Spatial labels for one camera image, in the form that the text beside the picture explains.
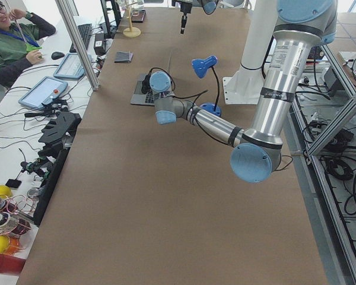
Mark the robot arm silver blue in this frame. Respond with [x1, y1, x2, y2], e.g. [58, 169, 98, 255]
[144, 1, 338, 183]
[171, 0, 248, 34]

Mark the black keyboard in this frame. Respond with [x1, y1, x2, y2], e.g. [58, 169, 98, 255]
[77, 23, 92, 50]

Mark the blue desk lamp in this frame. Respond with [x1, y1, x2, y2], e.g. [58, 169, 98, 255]
[191, 55, 222, 118]

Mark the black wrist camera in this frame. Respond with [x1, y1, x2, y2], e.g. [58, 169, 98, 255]
[141, 73, 151, 94]

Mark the far teach pendant tablet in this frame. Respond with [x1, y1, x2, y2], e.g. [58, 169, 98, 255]
[53, 53, 85, 80]

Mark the grey laptop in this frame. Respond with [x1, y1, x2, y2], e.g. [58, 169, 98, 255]
[131, 67, 162, 106]

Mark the wooden mug tree stand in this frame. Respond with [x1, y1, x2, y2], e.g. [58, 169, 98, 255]
[123, 1, 141, 38]

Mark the red cylinder can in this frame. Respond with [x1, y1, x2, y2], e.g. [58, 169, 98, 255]
[0, 254, 26, 276]

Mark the black plastic rack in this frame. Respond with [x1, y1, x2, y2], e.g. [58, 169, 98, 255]
[33, 112, 82, 226]

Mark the person in green shirt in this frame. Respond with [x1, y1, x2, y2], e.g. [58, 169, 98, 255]
[0, 1, 56, 88]

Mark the near teach pendant tablet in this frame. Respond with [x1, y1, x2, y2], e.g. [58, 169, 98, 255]
[18, 76, 68, 109]

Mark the black power adapter box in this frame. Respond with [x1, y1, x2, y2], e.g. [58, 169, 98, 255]
[94, 33, 106, 56]

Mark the grey folded cloth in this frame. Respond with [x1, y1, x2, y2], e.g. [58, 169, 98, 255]
[114, 51, 134, 63]

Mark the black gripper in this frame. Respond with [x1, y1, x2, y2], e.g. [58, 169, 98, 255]
[178, 0, 193, 34]

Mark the teach pendant tablet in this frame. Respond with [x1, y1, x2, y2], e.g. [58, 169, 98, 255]
[18, 76, 68, 109]
[53, 53, 85, 80]

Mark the aluminium frame post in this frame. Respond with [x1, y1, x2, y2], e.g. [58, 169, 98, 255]
[55, 0, 99, 91]

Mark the black computer mouse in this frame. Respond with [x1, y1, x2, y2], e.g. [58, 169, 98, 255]
[51, 52, 65, 60]

